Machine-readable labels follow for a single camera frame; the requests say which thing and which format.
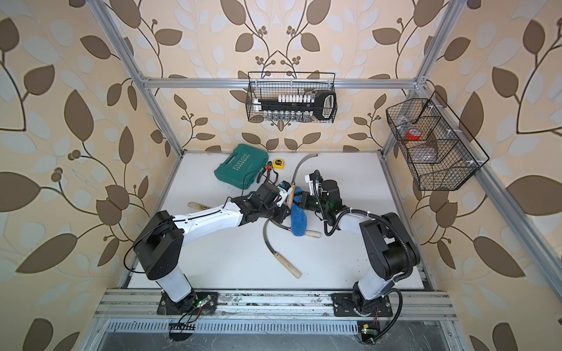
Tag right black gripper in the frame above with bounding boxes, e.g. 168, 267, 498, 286
290, 191, 329, 214

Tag blue microfiber rag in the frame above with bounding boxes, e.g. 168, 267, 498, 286
291, 187, 307, 237

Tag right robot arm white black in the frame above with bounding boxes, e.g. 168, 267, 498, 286
300, 172, 421, 314

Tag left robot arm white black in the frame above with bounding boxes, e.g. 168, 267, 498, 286
133, 181, 294, 303

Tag green plastic tool case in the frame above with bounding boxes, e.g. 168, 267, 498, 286
214, 144, 269, 190

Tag yellow black tape measure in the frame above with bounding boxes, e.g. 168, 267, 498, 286
273, 159, 285, 170

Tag black socket bit holder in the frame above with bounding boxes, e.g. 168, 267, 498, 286
247, 90, 337, 123

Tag red item in basket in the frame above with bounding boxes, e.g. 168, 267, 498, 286
406, 128, 422, 141

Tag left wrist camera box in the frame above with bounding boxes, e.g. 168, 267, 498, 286
277, 181, 296, 208

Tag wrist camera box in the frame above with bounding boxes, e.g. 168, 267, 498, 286
277, 181, 296, 208
305, 170, 322, 196

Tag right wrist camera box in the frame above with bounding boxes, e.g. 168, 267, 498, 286
305, 170, 322, 196

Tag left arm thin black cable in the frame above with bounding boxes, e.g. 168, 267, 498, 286
223, 168, 264, 207

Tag black red handled pliers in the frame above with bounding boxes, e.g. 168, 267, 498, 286
256, 161, 279, 184

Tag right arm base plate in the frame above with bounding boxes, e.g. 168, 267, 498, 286
331, 292, 393, 317

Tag back wall wire basket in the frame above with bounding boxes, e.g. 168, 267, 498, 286
245, 70, 337, 123

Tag wall wire basket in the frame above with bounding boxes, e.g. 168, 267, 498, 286
245, 70, 337, 123
386, 92, 490, 191

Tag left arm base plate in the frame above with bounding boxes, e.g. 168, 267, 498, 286
157, 290, 218, 315

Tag right wall wire basket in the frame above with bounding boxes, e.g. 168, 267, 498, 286
386, 92, 490, 191

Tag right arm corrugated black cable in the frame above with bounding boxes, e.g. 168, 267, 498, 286
312, 170, 421, 343

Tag aluminium front rail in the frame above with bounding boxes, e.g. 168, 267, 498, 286
95, 289, 458, 322

